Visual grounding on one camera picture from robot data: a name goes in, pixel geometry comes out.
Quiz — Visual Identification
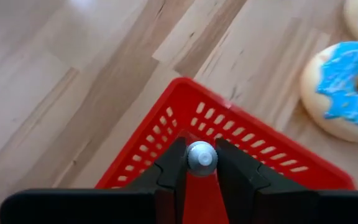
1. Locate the small white dropper bottle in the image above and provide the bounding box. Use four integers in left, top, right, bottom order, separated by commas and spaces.
185, 140, 219, 178

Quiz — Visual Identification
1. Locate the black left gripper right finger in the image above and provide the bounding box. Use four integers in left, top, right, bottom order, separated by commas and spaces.
215, 137, 358, 224

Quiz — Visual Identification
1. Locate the blue-frosted toy donut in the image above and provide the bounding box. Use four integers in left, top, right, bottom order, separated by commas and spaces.
300, 41, 358, 144

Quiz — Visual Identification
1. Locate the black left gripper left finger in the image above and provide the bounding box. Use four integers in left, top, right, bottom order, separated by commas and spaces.
0, 136, 188, 224

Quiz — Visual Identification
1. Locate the red perforated plastic basket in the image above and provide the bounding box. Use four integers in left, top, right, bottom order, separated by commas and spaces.
94, 77, 357, 224

